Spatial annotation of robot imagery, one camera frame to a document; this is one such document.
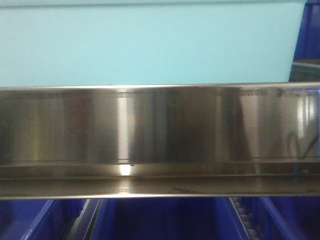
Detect dark blue bin lower right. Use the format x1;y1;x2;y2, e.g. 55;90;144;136
250;196;320;240

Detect dark blue bin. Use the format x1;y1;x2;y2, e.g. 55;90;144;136
90;197;249;240
0;199;86;240
250;196;320;240
289;0;320;82

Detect roller track left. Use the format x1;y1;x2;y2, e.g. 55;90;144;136
65;199;101;240

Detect dark blue bin upper right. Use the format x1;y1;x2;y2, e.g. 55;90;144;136
289;0;320;82

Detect dark blue bin lower middle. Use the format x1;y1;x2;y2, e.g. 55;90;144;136
90;197;249;240

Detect stainless steel shelf rail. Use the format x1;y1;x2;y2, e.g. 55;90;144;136
0;82;320;200

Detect roller track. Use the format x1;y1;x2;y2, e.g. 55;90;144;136
65;199;101;240
229;197;260;240

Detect roller track right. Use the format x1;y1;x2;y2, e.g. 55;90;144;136
229;197;260;240

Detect light blue plastic bin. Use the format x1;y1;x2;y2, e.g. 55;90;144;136
0;0;305;86

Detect dark blue bin lower left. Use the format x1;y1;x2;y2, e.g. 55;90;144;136
0;199;86;240

